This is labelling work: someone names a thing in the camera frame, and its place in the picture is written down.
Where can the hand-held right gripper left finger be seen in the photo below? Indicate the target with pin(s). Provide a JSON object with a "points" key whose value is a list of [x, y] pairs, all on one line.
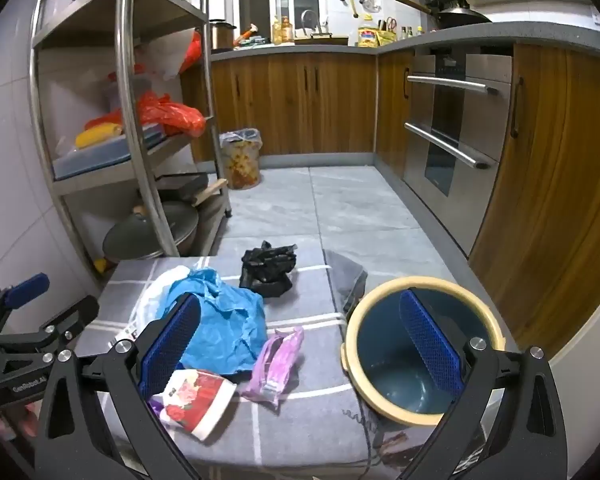
{"points": [[172, 340]]}

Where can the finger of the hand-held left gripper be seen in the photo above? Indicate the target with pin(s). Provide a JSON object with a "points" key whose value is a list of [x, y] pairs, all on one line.
{"points": [[27, 289], [75, 317]]}

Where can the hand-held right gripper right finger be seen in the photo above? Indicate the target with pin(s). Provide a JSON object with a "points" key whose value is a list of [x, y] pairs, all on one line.
{"points": [[430, 340]]}

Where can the blue bin with beige rim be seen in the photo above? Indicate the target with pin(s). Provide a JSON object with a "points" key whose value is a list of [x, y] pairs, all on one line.
{"points": [[395, 355]]}

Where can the blue plastic bag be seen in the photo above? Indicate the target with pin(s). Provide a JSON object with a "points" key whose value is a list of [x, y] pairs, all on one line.
{"points": [[225, 320]]}

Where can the red and white paper cup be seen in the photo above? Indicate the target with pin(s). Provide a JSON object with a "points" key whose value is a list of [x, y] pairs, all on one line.
{"points": [[200, 400]]}

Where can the purple wrapper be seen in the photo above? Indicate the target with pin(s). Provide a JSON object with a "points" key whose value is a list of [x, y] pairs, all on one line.
{"points": [[275, 360]]}

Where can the black glove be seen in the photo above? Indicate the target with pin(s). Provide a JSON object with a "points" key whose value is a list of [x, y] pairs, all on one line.
{"points": [[267, 270]]}

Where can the white plastic bag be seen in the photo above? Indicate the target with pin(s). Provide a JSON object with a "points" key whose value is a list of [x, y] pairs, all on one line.
{"points": [[162, 57], [147, 300]]}

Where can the small yellow object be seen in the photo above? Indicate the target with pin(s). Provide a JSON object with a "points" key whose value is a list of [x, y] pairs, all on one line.
{"points": [[100, 264]]}

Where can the grey pan lid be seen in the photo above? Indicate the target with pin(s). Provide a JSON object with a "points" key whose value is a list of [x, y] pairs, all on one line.
{"points": [[150, 235]]}

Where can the grey checked mat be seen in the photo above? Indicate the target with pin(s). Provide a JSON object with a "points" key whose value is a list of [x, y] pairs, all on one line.
{"points": [[305, 310]]}

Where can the grey plastic tray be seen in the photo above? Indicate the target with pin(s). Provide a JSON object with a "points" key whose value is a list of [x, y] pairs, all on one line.
{"points": [[95, 157]]}

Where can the floral patterned bin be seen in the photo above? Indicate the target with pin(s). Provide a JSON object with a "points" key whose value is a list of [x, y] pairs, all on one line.
{"points": [[241, 160]]}

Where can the wooden cabinet door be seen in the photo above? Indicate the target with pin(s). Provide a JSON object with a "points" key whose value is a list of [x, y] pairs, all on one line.
{"points": [[555, 185]]}

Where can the red plastic bag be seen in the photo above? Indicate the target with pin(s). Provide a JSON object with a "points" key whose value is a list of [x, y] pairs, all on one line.
{"points": [[172, 115], [192, 52]]}

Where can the stainless steel oven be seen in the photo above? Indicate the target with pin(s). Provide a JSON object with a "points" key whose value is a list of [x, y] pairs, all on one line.
{"points": [[455, 110]]}

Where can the stainless steel rack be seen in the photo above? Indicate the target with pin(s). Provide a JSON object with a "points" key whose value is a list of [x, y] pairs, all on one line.
{"points": [[130, 60]]}

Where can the wooden kitchen cabinets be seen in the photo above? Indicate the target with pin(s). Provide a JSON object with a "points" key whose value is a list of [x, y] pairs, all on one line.
{"points": [[290, 105]]}

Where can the yellow oil jug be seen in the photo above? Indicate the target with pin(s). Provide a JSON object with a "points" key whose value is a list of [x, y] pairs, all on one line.
{"points": [[367, 36]]}

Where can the amber oil bottle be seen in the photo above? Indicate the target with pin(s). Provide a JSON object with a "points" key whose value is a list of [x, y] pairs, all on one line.
{"points": [[287, 31], [277, 32]]}

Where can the black wok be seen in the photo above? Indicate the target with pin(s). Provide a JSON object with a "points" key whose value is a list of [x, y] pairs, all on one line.
{"points": [[455, 15]]}

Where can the metal faucet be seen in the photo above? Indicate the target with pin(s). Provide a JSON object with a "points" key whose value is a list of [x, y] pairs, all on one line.
{"points": [[310, 22]]}

